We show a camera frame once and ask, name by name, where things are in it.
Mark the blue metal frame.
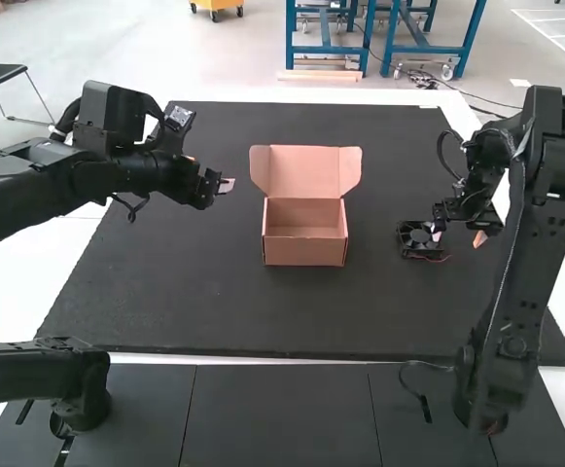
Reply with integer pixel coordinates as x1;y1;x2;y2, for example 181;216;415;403
380;0;487;79
285;0;375;79

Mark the cardboard box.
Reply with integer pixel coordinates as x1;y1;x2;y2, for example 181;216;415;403
248;144;364;268

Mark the dark base panel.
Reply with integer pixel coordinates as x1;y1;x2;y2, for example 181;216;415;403
0;363;198;467
368;365;565;467
179;364;385;467

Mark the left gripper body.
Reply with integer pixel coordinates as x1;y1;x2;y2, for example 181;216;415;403
176;155;223;212

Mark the yellow cart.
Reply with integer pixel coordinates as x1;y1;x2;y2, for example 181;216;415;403
188;0;245;23

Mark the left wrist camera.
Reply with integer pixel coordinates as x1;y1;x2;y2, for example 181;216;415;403
161;101;197;133

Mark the black square fan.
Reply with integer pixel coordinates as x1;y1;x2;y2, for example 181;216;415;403
397;219;449;265

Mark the black mat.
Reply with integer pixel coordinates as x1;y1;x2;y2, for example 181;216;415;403
35;100;565;368

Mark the wooden plank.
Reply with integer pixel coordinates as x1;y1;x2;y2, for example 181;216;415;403
276;69;364;86

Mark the black cable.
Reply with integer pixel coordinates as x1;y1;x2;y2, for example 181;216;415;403
436;129;468;189
111;192;152;224
398;359;458;405

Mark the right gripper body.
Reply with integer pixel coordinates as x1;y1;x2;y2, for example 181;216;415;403
431;182;505;237

